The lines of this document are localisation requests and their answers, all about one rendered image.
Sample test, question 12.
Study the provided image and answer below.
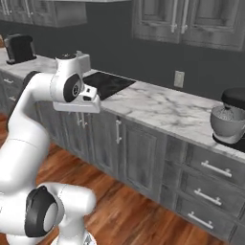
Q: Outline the black hob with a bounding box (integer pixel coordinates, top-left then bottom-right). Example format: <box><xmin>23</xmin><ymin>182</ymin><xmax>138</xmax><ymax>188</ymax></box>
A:
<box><xmin>81</xmin><ymin>71</ymin><xmax>137</xmax><ymax>100</ymax></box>

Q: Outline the silver wall cupboard handle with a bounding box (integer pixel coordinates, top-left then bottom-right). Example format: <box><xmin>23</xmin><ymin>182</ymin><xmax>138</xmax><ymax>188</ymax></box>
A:
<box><xmin>180</xmin><ymin>0</ymin><xmax>189</xmax><ymax>35</ymax></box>
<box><xmin>170</xmin><ymin>0</ymin><xmax>179</xmax><ymax>34</ymax></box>

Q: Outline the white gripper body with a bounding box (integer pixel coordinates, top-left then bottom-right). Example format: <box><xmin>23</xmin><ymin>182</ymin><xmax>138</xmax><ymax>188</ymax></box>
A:
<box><xmin>52</xmin><ymin>95</ymin><xmax>101</xmax><ymax>115</ymax></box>

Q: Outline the black stand mixer with bowl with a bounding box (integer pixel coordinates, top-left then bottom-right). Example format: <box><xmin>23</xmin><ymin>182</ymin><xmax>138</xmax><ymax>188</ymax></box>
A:
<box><xmin>209</xmin><ymin>87</ymin><xmax>245</xmax><ymax>153</ymax></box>

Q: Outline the grey drawer front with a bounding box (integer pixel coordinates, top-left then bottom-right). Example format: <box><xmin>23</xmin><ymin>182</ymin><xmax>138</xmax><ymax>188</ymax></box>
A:
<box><xmin>186</xmin><ymin>143</ymin><xmax>245</xmax><ymax>189</ymax></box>
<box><xmin>174</xmin><ymin>194</ymin><xmax>237</xmax><ymax>241</ymax></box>
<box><xmin>179</xmin><ymin>171</ymin><xmax>245</xmax><ymax>219</ymax></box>
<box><xmin>1</xmin><ymin>86</ymin><xmax>21</xmax><ymax>111</ymax></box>
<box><xmin>0</xmin><ymin>71</ymin><xmax>25</xmax><ymax>91</ymax></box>

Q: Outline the grey wall cupboard run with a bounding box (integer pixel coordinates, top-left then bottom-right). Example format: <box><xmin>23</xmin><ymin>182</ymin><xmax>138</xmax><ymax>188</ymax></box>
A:
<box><xmin>0</xmin><ymin>0</ymin><xmax>88</xmax><ymax>29</ymax></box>

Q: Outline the grey wall outlet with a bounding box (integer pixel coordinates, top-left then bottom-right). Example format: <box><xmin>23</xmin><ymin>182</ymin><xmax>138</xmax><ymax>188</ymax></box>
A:
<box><xmin>173</xmin><ymin>70</ymin><xmax>186</xmax><ymax>89</ymax></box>

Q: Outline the grey wall cupboard door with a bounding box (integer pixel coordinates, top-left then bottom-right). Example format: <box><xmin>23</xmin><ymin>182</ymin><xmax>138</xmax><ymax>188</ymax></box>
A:
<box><xmin>181</xmin><ymin>0</ymin><xmax>245</xmax><ymax>53</ymax></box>
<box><xmin>132</xmin><ymin>0</ymin><xmax>182</xmax><ymax>45</ymax></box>

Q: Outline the grey base cupboard door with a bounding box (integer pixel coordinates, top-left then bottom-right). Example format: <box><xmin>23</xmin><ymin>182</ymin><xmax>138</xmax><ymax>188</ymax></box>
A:
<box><xmin>89</xmin><ymin>111</ymin><xmax>123</xmax><ymax>180</ymax></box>
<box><xmin>60</xmin><ymin>110</ymin><xmax>93</xmax><ymax>165</ymax></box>
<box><xmin>122</xmin><ymin>120</ymin><xmax>167</xmax><ymax>203</ymax></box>

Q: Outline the black toaster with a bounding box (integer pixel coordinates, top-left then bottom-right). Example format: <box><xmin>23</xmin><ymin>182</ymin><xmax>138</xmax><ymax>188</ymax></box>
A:
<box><xmin>3</xmin><ymin>33</ymin><xmax>38</xmax><ymax>65</ymax></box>

